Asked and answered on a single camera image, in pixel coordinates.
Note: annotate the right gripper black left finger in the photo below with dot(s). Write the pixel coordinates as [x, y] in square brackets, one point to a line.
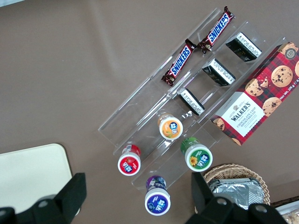
[67, 200]

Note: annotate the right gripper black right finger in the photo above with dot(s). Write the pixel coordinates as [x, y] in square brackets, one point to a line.
[205, 205]

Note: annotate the silver foil tray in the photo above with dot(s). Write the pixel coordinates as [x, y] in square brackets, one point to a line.
[236, 190]

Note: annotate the light wicker basket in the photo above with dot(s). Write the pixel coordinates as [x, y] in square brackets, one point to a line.
[233, 171]

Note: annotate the cream plastic serving tray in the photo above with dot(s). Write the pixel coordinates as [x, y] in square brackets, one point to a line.
[30, 170]

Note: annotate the green gum jar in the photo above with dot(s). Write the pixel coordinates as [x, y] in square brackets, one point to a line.
[198, 158]

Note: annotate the purple gum jar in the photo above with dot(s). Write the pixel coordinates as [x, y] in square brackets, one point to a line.
[157, 201]

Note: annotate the red gum jar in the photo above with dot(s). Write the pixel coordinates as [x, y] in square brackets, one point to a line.
[129, 163]

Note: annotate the white plastic bin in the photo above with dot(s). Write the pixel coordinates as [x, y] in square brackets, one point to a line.
[283, 206]

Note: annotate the orange gum jar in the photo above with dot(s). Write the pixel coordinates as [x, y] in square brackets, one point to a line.
[171, 128]

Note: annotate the clear pack of crackers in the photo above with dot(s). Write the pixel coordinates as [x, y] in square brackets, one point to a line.
[293, 218]

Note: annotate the small black box white label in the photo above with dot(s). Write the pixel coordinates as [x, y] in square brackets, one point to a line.
[244, 47]
[219, 72]
[191, 101]

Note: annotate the clear acrylic stepped display stand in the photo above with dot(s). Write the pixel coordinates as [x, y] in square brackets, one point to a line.
[140, 109]

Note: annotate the red Walkers shortbread box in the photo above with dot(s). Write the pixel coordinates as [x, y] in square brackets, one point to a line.
[259, 95]

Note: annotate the Snickers chocolate bar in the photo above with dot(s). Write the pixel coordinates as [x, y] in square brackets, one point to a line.
[180, 61]
[218, 29]

